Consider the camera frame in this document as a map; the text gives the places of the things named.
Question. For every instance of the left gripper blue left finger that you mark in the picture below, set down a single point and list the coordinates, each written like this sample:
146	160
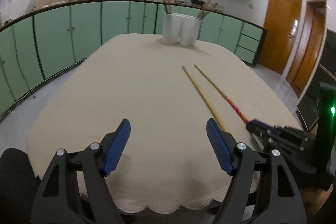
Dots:
113	145

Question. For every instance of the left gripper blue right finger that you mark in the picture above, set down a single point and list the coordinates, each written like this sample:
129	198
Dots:
219	146

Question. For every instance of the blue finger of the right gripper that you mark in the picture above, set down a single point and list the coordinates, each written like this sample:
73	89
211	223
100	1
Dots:
257	126

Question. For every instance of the red patterned chopstick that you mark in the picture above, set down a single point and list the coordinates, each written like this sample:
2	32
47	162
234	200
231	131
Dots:
205	8
231	103

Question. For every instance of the white twin utensil holder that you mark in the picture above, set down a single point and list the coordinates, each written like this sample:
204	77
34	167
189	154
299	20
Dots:
180	28

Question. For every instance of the beige tablecloth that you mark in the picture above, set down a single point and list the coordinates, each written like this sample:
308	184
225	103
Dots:
168	161

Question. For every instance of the brown wooden door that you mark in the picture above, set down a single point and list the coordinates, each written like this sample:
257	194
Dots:
282	17

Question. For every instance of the green lower cabinets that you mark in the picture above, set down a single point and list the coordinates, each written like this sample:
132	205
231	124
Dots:
40	45

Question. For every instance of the black wok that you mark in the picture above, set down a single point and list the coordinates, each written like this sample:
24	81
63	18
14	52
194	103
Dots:
198	3

